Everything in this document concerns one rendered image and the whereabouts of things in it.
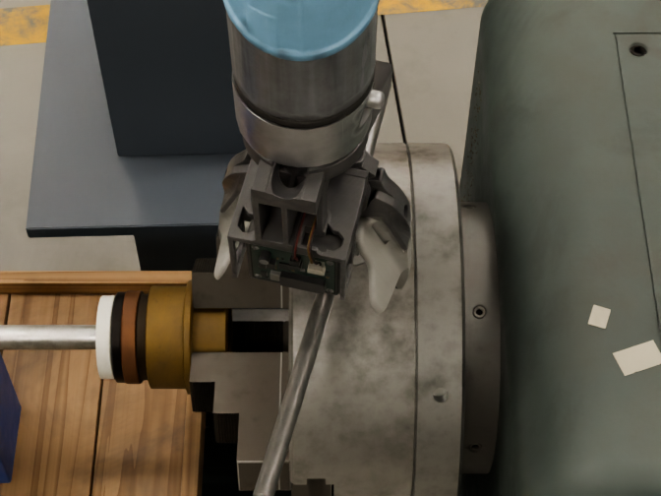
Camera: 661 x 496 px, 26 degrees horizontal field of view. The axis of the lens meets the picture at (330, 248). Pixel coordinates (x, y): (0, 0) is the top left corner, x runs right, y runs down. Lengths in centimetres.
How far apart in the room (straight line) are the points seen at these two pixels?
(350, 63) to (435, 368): 36
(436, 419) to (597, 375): 13
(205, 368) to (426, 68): 172
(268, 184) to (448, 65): 203
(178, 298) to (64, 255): 142
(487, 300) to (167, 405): 41
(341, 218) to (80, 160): 91
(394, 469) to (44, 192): 76
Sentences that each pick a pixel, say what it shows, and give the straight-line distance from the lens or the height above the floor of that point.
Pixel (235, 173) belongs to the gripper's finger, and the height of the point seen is 138.
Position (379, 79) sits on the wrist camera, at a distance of 89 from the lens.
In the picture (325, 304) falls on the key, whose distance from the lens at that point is 92.
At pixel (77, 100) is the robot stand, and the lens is 177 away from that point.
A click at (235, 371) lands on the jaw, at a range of 112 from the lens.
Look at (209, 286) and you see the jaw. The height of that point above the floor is 113.
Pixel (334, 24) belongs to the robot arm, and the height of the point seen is 159.
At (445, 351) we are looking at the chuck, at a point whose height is 121.
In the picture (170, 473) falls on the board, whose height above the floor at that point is 88.
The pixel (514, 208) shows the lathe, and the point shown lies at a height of 123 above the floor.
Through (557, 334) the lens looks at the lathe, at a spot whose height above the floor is 125.
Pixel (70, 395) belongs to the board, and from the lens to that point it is 139.
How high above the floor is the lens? 208
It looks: 56 degrees down
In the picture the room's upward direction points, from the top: straight up
